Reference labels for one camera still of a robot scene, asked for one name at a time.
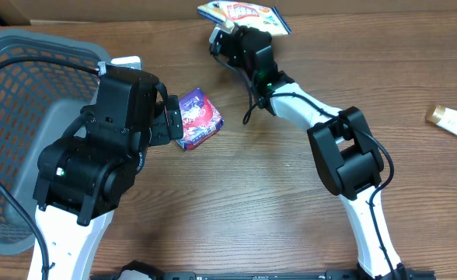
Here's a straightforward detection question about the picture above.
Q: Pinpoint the red purple pad pack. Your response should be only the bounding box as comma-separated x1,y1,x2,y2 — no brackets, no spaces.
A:
176,88,224,150

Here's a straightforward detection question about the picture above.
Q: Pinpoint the yellow snack bag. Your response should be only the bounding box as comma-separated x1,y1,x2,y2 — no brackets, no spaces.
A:
197,1,291,36

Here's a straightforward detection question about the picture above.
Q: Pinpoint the white tube gold cap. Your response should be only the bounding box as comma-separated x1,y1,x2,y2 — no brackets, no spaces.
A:
426,105,457,135

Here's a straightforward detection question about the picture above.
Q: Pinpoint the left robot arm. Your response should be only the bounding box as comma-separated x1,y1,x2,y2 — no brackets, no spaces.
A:
28,62,183,279

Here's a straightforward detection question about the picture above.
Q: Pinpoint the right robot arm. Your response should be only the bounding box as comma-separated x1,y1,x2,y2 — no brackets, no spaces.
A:
209,25,402,279

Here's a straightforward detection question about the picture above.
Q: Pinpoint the grey plastic basket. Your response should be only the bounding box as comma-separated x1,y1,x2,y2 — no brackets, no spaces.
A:
0,29,110,255

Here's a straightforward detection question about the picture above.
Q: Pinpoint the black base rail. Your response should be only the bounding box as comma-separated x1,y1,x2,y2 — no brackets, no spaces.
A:
90,260,436,280

